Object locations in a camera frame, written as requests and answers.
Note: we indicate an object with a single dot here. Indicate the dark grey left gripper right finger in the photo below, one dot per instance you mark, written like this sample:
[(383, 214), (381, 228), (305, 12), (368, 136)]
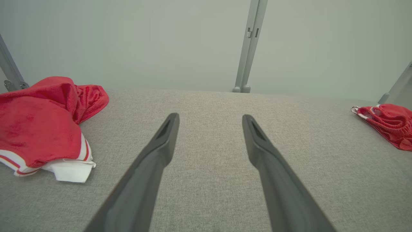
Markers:
[(283, 199)]

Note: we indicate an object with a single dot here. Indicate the red shorts with white stripes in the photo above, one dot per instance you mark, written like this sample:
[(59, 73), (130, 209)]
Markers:
[(392, 125)]

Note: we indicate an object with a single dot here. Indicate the red jersey with white sleeves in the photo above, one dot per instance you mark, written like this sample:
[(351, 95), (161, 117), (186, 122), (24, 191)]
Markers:
[(38, 129)]

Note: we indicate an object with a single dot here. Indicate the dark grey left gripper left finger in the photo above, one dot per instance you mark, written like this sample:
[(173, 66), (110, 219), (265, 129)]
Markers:
[(138, 193)]

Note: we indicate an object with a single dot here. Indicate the grey slanted partition post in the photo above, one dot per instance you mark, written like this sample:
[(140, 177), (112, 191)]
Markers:
[(9, 66), (402, 87)]

